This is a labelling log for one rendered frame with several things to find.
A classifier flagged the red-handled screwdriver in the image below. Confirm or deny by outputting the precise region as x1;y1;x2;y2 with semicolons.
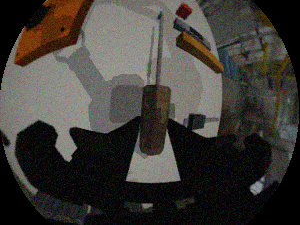
1;132;9;147

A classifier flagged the brown-handled metal probe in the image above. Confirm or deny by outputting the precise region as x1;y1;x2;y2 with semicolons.
139;11;171;156

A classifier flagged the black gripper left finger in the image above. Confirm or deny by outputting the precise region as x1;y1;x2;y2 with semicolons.
69;116;141;181

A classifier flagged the orange rectangular bar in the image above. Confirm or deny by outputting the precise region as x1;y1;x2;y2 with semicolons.
175;31;224;74

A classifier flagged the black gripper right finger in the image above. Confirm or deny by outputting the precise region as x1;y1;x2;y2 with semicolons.
167;117;236;180

